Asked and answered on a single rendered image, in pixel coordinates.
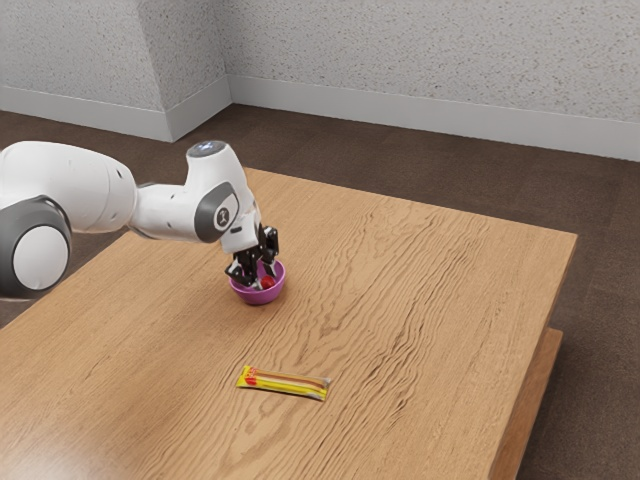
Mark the yellow snack bar wrapper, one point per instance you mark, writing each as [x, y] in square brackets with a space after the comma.
[283, 382]

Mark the small red ball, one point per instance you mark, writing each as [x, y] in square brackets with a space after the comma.
[268, 282]

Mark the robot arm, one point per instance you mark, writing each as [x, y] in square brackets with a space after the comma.
[85, 195]

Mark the purple bowl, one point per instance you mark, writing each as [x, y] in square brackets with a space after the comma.
[265, 294]

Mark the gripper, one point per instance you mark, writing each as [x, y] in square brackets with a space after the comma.
[260, 246]

